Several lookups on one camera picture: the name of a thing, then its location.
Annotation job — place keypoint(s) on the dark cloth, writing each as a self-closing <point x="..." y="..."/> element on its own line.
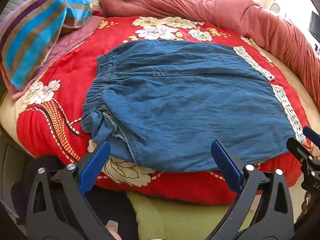
<point x="115" y="205"/>

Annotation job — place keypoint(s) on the person's left hand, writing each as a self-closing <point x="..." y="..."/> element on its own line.
<point x="113" y="230"/>

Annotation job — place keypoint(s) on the pink quilted mat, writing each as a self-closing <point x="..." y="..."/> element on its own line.
<point x="72" y="40"/>

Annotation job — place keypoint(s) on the red floral blanket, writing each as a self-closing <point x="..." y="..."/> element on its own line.
<point x="75" y="67"/>

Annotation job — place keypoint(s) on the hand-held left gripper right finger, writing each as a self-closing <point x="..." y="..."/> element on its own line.
<point x="225" y="165"/>

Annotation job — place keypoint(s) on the green fleece jacket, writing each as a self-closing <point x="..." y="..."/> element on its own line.
<point x="175" y="220"/>

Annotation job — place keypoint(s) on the blue denim pants lace trim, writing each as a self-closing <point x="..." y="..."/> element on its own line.
<point x="187" y="105"/>

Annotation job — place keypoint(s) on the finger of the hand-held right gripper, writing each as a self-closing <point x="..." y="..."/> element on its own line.
<point x="298" y="148"/>
<point x="312" y="136"/>

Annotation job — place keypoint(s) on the striped towel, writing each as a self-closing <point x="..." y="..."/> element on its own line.
<point x="32" y="35"/>

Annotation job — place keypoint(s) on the cream cloth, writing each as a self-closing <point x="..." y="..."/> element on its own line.
<point x="96" y="7"/>

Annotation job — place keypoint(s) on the salmon pink quilt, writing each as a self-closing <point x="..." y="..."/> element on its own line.
<point x="200" y="2"/>

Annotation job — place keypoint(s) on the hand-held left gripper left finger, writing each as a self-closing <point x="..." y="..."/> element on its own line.
<point x="95" y="165"/>

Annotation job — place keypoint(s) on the black screen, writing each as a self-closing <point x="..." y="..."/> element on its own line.
<point x="314" y="25"/>

